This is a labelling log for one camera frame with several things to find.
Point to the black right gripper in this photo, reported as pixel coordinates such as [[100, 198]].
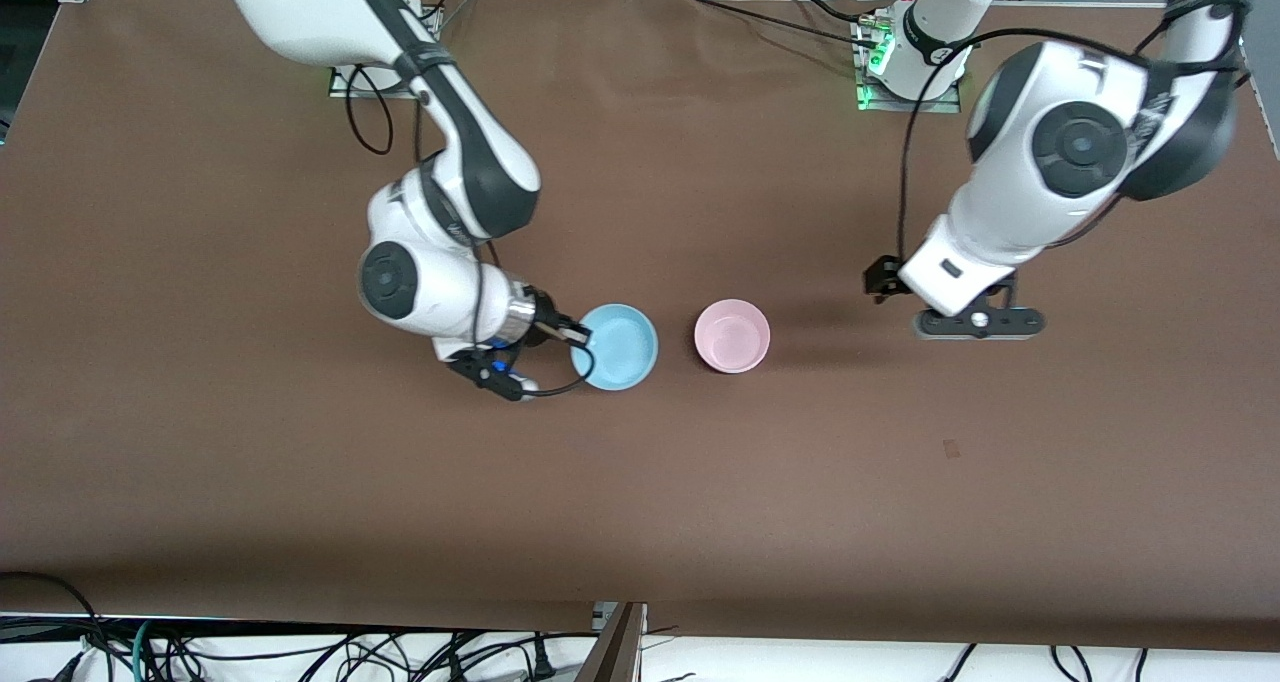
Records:
[[546, 313]]

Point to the light blue bowl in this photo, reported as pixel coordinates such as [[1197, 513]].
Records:
[[620, 347]]

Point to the pink bowl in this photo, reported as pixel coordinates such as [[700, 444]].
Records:
[[732, 334]]

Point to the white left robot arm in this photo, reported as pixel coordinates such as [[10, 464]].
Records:
[[1080, 147]]

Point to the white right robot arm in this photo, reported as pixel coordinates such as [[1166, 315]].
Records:
[[300, 12]]

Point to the black power plug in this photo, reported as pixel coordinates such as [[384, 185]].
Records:
[[543, 665]]

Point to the brown table cover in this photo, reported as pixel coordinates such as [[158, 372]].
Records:
[[200, 362]]

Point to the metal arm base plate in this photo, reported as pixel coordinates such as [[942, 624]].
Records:
[[942, 107], [345, 87]]

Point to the aluminium frame profile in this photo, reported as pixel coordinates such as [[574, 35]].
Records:
[[615, 652]]

